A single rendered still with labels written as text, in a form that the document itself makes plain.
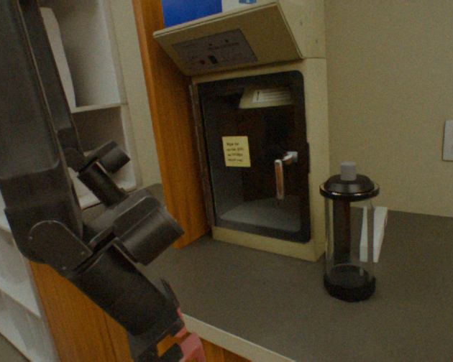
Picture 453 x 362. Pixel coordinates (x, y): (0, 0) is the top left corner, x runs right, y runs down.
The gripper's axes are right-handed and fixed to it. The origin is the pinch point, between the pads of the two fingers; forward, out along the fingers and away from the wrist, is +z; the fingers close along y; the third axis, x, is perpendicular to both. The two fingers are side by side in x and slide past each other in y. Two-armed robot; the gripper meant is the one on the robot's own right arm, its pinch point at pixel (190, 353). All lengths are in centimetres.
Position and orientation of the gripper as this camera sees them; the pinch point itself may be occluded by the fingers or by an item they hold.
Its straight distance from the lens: 49.2
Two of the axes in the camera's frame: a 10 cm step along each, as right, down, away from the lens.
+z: 5.3, 7.5, 4.1
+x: -7.5, 6.4, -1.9
